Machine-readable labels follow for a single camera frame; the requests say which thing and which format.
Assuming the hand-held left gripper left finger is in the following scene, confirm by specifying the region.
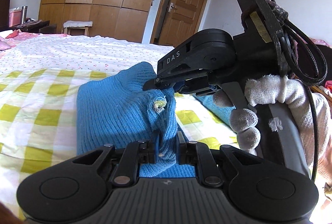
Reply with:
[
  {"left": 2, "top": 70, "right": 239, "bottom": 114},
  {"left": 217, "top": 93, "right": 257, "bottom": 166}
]
[{"left": 73, "top": 133, "right": 159, "bottom": 186}]

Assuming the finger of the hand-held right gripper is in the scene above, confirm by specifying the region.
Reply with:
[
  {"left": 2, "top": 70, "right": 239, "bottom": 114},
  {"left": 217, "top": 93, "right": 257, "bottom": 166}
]
[{"left": 143, "top": 38, "right": 221, "bottom": 97}]

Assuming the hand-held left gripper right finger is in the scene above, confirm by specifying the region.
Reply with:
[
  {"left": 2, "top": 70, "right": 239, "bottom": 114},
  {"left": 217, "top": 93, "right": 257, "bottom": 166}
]
[{"left": 177, "top": 133, "right": 258, "bottom": 186}]

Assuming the blue knit sweater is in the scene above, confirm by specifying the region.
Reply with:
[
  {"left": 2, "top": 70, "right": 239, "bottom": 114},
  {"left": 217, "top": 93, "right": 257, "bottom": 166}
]
[{"left": 76, "top": 62, "right": 237, "bottom": 178}]

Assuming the person's right hand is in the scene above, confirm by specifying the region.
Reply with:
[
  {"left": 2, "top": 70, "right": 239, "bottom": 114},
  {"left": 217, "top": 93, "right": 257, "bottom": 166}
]
[{"left": 213, "top": 74, "right": 332, "bottom": 168}]

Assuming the wooden door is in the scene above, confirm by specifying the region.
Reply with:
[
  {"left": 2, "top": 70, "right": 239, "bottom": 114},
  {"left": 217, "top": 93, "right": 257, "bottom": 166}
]
[{"left": 150, "top": 0, "right": 216, "bottom": 48}]

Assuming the white floral quilt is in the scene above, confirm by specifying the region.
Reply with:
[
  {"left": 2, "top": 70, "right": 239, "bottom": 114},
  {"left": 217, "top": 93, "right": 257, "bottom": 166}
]
[{"left": 0, "top": 32, "right": 177, "bottom": 77}]

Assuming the small cushioned stool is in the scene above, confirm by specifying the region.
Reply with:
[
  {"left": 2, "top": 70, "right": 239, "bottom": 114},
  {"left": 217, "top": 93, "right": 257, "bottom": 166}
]
[{"left": 63, "top": 21, "right": 93, "bottom": 36}]

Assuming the dark nightstand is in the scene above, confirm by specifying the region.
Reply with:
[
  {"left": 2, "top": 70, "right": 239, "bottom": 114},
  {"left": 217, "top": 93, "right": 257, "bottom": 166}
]
[{"left": 10, "top": 20, "right": 57, "bottom": 34}]

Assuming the pink tissue box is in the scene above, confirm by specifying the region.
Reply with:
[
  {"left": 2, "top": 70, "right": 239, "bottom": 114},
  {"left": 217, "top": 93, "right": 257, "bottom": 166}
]
[{"left": 9, "top": 9, "right": 23, "bottom": 27}]

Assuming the pink pillow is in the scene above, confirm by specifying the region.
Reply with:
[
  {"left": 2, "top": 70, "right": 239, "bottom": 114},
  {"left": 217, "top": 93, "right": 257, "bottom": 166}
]
[{"left": 0, "top": 36, "right": 16, "bottom": 51}]

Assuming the black braided cable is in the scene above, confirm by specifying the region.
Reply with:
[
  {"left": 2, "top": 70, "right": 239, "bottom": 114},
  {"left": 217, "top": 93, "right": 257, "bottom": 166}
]
[{"left": 258, "top": 0, "right": 328, "bottom": 181}]

